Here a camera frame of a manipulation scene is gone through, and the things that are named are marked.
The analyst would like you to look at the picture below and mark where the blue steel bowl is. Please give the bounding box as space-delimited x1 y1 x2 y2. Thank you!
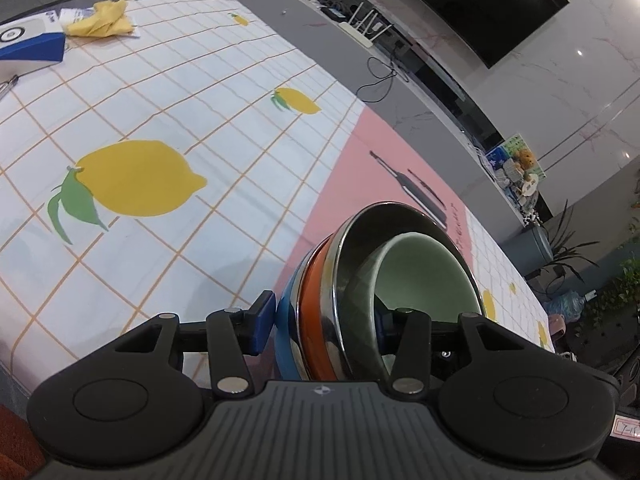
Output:
273 262 309 382

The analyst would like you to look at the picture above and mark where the green ceramic bowl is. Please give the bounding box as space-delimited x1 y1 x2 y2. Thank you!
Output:
371 232 482 322

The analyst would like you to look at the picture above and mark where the grey trash bin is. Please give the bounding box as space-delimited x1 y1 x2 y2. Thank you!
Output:
501 224 553 276

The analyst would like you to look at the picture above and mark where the pink stool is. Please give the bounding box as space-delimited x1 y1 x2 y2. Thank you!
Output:
548 314 566 353

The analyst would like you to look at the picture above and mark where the water bottle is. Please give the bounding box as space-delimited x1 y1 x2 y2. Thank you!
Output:
542 290 586 323

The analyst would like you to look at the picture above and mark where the right corner potted plant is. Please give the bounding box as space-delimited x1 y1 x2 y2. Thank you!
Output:
542 202 599 283

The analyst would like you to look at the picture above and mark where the checkered lemon tablecloth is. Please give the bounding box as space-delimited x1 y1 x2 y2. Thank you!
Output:
1 0 551 390

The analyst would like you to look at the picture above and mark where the teddy bear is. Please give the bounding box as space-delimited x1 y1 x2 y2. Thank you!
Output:
513 148 537 172

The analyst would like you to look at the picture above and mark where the white wifi router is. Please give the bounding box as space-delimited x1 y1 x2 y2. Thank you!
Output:
338 3 393 49

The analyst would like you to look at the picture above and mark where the yellow cloth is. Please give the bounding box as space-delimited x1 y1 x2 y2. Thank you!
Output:
58 0 134 39

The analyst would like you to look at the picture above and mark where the blue white box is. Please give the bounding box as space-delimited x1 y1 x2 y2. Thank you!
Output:
1 10 139 82

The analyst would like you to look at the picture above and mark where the black cable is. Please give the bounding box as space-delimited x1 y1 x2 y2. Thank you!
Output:
354 44 411 104

